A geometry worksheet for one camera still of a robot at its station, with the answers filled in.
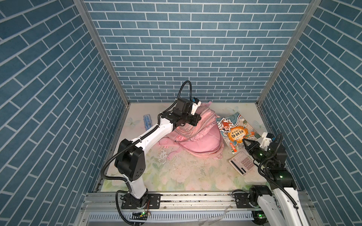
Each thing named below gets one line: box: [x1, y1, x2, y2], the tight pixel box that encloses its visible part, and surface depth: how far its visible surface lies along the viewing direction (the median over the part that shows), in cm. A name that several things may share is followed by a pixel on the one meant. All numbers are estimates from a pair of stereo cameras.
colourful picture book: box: [215, 111, 262, 154], surface depth 81 cm
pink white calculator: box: [228, 151, 256, 177], surface depth 86 cm
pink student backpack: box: [158, 101, 224, 160], surface depth 90 cm
